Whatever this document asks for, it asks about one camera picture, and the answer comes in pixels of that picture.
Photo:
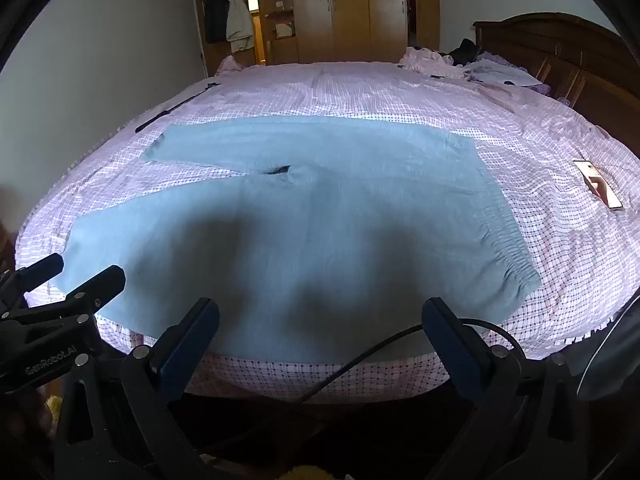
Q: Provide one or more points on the pale blue folded cloth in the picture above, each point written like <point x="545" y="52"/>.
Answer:
<point x="505" y="74"/>

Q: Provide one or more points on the dark hanging jacket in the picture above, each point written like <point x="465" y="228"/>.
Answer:
<point x="215" y="15"/>

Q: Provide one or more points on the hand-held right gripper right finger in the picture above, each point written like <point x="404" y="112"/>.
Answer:
<point x="450" y="350"/>

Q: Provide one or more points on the dark wooden headboard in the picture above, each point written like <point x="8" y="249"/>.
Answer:
<point x="565" y="45"/>

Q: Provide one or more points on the smartphone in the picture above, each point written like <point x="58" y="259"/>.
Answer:
<point x="597" y="184"/>

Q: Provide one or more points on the crumpled pink cloth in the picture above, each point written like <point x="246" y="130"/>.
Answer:
<point x="430" y="60"/>

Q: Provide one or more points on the wooden wardrobe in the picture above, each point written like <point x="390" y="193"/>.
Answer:
<point x="350" y="10"/>

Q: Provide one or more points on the grey knitted garment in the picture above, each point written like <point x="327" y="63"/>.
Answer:
<point x="325" y="210"/>

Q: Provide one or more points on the yellow plush slipper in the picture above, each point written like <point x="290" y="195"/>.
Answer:
<point x="53" y="404"/>
<point x="305" y="473"/>

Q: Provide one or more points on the black cloth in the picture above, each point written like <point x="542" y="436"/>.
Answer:
<point x="465" y="51"/>

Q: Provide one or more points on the black folding stick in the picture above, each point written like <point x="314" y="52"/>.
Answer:
<point x="175" y="105"/>

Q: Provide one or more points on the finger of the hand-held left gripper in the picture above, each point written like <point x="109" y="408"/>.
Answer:
<point x="100" y="285"/>
<point x="40" y="270"/>

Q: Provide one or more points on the bed with pink plaid sheet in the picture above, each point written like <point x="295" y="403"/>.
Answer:
<point x="390" y="95"/>

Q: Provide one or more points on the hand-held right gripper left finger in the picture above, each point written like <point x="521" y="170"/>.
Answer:
<point x="192" y="342"/>

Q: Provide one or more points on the beige hanging jacket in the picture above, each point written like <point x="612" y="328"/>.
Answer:
<point x="239" y="17"/>

